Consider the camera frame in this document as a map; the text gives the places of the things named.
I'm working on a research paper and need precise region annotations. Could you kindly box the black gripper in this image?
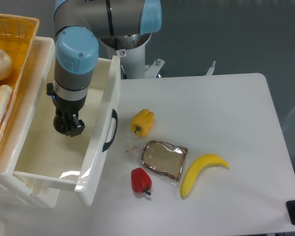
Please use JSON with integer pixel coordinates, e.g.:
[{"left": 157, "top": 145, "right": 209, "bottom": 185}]
[{"left": 46, "top": 82, "right": 87, "bottom": 137}]

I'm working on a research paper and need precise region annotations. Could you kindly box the dark purple mangosteen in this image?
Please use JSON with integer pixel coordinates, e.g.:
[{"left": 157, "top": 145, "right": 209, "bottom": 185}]
[{"left": 53, "top": 115, "right": 68, "bottom": 136}]

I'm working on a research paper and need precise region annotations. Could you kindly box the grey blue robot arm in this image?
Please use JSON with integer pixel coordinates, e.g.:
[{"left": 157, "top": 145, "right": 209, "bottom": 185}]
[{"left": 46, "top": 0, "right": 162, "bottom": 137}]

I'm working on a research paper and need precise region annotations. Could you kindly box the white open upper drawer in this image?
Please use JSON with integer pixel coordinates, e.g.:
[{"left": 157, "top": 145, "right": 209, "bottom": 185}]
[{"left": 14, "top": 56, "right": 121, "bottom": 206}]

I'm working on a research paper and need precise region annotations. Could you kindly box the white plastic drawer cabinet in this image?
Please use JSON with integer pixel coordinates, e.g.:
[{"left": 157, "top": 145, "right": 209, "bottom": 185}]
[{"left": 0, "top": 36, "right": 62, "bottom": 209}]

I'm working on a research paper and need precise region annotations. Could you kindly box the yellow bell pepper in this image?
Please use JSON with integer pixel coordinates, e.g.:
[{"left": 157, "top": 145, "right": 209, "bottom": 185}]
[{"left": 130, "top": 109, "right": 154, "bottom": 137}]

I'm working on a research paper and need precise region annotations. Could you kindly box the pale ridged bread roll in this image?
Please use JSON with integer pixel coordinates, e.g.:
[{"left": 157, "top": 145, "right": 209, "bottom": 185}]
[{"left": 0, "top": 84, "right": 13, "bottom": 132}]

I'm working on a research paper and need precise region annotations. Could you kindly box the red bell pepper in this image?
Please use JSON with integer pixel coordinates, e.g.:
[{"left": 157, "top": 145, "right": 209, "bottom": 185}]
[{"left": 131, "top": 168, "right": 152, "bottom": 196}]

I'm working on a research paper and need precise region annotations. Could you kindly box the bagged brown bread slice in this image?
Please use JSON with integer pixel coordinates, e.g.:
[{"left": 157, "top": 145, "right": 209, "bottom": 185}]
[{"left": 125, "top": 140, "right": 188, "bottom": 185}]

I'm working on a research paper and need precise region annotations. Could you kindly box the orange wicker basket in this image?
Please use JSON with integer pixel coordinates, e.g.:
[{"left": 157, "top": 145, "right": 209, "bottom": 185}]
[{"left": 0, "top": 13, "right": 39, "bottom": 146}]

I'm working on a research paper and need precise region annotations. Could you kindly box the dark drawer handle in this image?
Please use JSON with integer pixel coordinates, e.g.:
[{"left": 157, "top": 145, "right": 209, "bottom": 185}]
[{"left": 102, "top": 109, "right": 118, "bottom": 152}]

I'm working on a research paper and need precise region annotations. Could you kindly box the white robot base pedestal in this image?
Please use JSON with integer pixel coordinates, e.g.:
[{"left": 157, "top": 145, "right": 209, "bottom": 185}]
[{"left": 100, "top": 33, "right": 165, "bottom": 79}]

